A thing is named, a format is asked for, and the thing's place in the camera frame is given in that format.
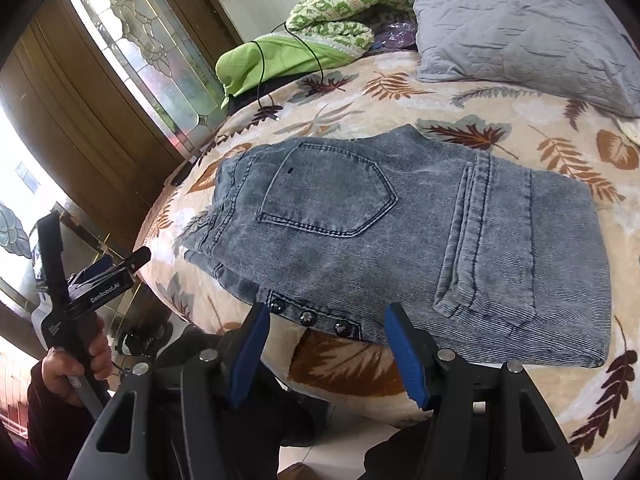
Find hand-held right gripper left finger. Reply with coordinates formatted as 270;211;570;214
67;302;281;480

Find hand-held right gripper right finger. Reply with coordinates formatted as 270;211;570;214
384;302;583;480

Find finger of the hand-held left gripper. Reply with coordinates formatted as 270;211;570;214
64;246;152;318
37;212;66;348

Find grey denim pants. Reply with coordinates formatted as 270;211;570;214
182;125;613;368

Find person's left forearm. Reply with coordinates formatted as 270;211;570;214
20;360;101;480

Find person's left hand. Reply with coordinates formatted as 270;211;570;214
41;316;115;408

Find person's dark clothing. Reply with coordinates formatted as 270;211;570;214
150;322;431;480

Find wooden door with stained glass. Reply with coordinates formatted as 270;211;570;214
0;0;241;241

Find leaf printed bed blanket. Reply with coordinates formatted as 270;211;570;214
135;50;640;461

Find purple plastic bag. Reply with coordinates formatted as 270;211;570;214
372;22;418;54

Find grey quilted pillow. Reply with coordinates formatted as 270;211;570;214
407;0;640;118

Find green checkered blanket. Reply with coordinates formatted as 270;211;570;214
215;0;417;109

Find black cable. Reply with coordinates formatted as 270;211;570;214
223;20;326;111

